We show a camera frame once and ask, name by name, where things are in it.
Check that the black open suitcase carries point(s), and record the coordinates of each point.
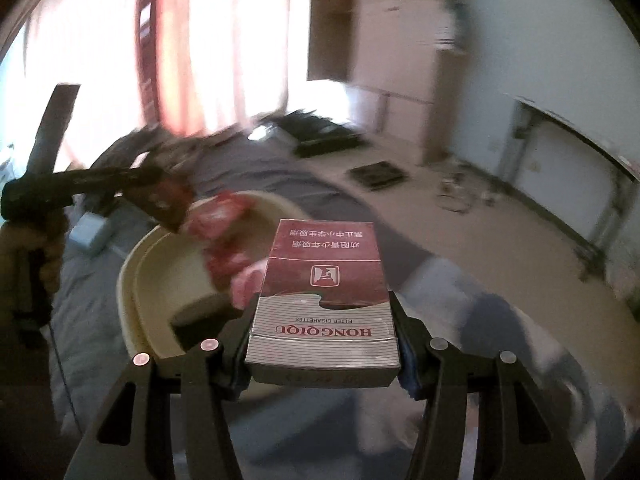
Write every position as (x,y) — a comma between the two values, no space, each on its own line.
(311,135)

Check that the black foam tray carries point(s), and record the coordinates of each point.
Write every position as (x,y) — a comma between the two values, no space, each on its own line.
(378,175)

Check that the red curtain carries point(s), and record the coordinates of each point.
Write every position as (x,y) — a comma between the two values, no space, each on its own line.
(205,65)

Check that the wooden wardrobe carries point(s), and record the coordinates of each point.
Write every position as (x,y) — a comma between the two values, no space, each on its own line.
(399,65)

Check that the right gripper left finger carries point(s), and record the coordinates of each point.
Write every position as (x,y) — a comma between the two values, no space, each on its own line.
(130,437)

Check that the grey bed sheet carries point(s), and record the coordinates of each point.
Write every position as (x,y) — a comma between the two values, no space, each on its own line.
(90,349)

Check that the cream plastic basin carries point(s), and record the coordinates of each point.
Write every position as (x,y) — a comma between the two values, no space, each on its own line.
(164,273)

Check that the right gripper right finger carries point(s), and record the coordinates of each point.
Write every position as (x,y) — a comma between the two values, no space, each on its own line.
(517,435)

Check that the black folding table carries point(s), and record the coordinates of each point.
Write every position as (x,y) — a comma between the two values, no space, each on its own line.
(581,184)

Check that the red white small box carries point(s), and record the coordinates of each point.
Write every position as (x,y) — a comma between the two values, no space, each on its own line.
(219,225)

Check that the dark red cigarette box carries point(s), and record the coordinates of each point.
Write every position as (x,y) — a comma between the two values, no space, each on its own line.
(162,196)

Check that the Hongqiqu cigarette box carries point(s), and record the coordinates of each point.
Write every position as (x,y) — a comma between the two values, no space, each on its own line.
(323,316)

